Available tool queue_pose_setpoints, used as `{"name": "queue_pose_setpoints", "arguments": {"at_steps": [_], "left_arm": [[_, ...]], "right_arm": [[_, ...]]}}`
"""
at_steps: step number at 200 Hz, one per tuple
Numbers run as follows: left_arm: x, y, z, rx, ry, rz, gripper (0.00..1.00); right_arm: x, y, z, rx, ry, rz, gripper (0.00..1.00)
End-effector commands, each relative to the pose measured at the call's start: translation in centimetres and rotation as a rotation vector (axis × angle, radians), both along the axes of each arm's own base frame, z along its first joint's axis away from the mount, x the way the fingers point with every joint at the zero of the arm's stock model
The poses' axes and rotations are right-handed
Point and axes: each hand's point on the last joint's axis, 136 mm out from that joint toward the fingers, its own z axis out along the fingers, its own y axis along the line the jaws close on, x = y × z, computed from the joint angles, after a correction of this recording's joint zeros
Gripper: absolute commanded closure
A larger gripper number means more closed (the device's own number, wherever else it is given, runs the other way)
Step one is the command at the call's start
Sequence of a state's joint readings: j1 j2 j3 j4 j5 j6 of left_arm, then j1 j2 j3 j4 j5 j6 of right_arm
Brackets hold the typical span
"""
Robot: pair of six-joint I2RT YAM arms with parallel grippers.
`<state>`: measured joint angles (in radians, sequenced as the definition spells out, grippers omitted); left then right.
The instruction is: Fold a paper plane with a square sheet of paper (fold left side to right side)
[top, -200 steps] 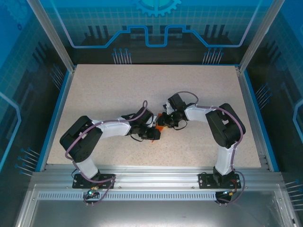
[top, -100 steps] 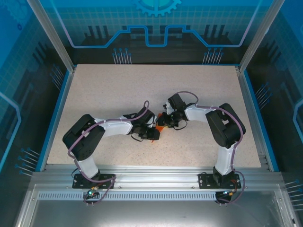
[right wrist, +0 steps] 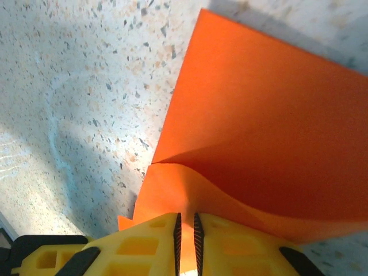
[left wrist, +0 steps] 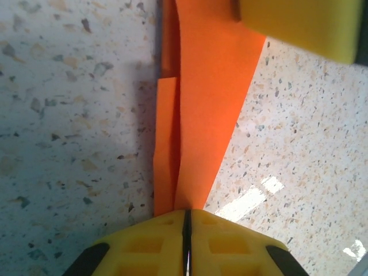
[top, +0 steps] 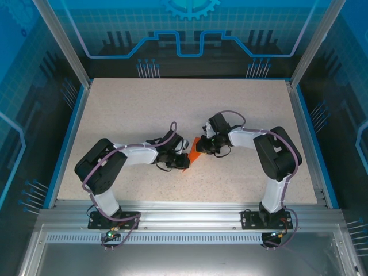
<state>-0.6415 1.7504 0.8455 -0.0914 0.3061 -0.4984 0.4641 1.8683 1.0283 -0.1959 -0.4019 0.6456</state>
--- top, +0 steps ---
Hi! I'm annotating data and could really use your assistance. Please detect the aluminium frame post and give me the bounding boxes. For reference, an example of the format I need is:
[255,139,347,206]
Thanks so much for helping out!
[289,0,343,89]
[31,0,93,89]

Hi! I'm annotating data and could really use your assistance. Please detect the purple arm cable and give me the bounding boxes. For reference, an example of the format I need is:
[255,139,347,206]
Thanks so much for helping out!
[82,121,178,251]
[217,109,301,251]

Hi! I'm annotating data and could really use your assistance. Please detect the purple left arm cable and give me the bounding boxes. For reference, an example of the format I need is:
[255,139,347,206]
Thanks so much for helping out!
[82,121,178,251]

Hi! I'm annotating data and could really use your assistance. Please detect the grey metal tray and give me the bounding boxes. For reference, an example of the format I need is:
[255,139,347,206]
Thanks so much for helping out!
[17,224,363,276]

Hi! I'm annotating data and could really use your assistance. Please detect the aluminium frame rail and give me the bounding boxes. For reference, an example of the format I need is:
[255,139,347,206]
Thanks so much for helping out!
[37,200,346,231]

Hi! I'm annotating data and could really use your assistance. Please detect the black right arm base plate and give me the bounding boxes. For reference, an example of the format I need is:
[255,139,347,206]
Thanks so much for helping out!
[240,209,293,231]

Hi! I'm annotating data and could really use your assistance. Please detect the aluminium side rail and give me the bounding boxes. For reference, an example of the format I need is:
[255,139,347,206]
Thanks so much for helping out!
[286,80,328,208]

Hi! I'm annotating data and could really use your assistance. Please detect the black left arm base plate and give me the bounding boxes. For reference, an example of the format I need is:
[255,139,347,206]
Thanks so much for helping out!
[88,210,141,231]

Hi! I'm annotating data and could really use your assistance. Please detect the slotted metal cable duct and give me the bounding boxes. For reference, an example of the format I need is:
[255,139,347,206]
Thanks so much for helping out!
[45,233,288,245]

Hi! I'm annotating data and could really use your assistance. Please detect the blue table edge strip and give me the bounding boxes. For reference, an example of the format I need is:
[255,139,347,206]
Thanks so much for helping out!
[43,85,93,209]
[294,85,340,209]

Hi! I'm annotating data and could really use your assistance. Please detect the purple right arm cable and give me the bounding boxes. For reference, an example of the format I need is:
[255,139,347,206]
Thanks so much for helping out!
[217,109,301,251]

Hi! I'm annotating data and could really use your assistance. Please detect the cable connector with green light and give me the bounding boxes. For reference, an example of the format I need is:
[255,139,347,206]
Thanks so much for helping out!
[269,228,290,239]
[103,226,121,241]

